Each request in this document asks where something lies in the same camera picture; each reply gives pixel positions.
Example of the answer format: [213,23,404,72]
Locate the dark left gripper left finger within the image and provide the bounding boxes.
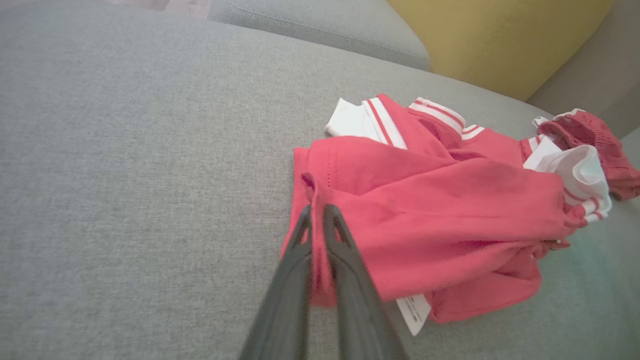
[239,205,314,360]

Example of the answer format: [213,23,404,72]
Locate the red basketball jersey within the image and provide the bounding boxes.
[279,93,614,337]

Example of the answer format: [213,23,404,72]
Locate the red shorts with white stripe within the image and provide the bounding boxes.
[532,108,640,201]

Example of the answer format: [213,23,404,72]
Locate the yellow sofa cushion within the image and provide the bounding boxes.
[387,0,615,103]

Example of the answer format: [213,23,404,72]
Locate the grey sofa backrest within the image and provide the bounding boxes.
[527,0,640,141]

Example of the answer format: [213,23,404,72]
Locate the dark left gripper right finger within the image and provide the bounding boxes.
[322,203,409,360]

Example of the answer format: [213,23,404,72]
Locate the large grey sofa seat cushion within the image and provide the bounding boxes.
[0,0,640,360]

